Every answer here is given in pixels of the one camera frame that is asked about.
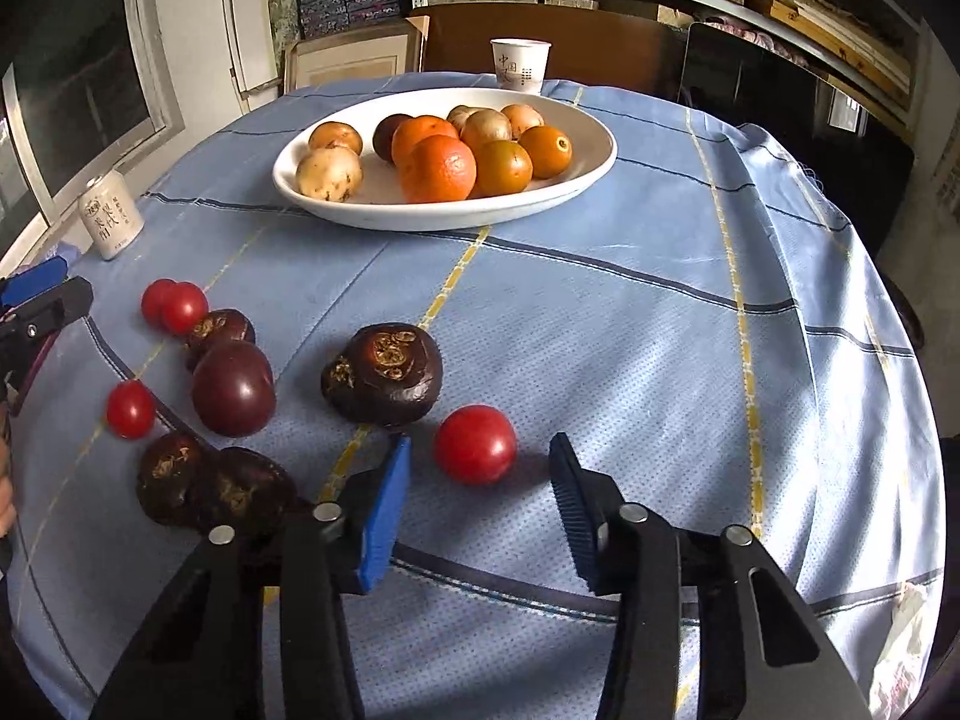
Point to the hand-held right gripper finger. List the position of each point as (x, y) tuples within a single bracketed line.
[(52, 304), (34, 281)]

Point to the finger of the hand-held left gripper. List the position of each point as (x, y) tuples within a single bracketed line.
[(382, 525), (577, 517)]

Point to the red tomato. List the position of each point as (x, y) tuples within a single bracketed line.
[(186, 307), (152, 300), (130, 409), (475, 444)]

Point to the tan round fruit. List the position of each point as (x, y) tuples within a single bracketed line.
[(328, 172), (335, 136), (457, 114), (487, 127), (523, 117)]

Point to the white oval plate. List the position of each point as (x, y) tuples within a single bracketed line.
[(585, 157)]

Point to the large orange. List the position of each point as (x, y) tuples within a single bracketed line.
[(437, 169)]

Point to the person's left hand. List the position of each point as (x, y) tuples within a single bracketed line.
[(4, 480)]

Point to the white printed can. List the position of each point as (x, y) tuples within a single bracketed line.
[(111, 217)]

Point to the dark brown water chestnut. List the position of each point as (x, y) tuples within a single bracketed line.
[(244, 491), (382, 375), (223, 328), (165, 476)]

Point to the blue checked tablecloth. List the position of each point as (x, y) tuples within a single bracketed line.
[(600, 360)]

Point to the dark purple plum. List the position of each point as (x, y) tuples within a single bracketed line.
[(384, 136), (232, 388)]

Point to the white framed window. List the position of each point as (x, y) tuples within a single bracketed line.
[(90, 75)]

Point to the white door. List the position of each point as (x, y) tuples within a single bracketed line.
[(217, 22)]

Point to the white plastic wrapper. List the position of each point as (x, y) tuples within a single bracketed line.
[(907, 637)]

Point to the small orange citrus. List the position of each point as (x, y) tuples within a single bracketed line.
[(502, 167), (545, 151)]

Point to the wooden framed picture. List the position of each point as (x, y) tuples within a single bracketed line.
[(345, 60)]

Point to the black panel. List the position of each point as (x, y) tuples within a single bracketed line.
[(772, 112)]

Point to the white paper cup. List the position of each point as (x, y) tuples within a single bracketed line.
[(521, 67)]

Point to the brown cardboard sheet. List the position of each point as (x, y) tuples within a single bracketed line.
[(465, 37)]

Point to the stack of yellow wooden boxes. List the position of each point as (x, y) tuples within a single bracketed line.
[(840, 45)]

